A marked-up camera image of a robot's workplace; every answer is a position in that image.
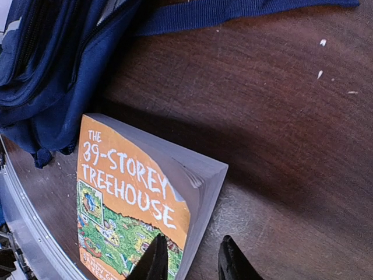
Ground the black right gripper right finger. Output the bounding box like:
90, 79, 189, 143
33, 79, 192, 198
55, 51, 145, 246
218, 235, 263, 280

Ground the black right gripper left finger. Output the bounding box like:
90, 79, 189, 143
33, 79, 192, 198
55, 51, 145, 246
126, 234, 168, 280

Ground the orange green treehouse book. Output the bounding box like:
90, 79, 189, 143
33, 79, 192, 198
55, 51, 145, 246
76, 113, 228, 279

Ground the navy blue student backpack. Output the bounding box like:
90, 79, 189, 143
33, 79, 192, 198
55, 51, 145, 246
0, 0, 361, 169

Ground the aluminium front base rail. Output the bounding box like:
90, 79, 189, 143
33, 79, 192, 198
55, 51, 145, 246
1, 139, 86, 279

